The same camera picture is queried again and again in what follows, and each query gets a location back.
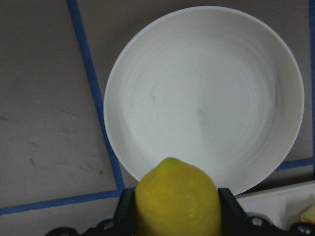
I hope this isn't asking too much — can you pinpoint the grilled bread piece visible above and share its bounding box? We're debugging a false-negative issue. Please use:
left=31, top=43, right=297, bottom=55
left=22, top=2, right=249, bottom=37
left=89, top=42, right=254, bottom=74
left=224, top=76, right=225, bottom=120
left=300, top=205, right=315, bottom=225

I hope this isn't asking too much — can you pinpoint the white round plate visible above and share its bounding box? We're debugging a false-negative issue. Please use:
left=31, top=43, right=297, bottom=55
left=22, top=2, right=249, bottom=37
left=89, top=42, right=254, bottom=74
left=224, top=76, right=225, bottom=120
left=104, top=6, right=304, bottom=194

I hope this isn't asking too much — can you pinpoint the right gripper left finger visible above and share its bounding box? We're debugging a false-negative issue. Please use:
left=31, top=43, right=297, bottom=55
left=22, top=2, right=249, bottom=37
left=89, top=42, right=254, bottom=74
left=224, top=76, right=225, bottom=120
left=48, top=188, right=138, bottom=236

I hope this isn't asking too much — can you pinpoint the yellow lemon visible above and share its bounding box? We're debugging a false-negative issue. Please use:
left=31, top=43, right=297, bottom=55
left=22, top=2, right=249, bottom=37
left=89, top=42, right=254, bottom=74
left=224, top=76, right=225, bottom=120
left=134, top=157, right=223, bottom=236

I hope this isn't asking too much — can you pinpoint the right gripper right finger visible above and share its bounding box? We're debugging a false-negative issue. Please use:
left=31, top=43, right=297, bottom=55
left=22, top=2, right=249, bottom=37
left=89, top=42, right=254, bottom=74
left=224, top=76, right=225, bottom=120
left=218, top=188, right=315, bottom=236

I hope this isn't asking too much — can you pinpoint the white rectangular tray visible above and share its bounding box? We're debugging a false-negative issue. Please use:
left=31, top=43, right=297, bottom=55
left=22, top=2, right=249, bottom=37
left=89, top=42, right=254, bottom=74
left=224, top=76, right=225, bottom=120
left=236, top=181, right=315, bottom=230

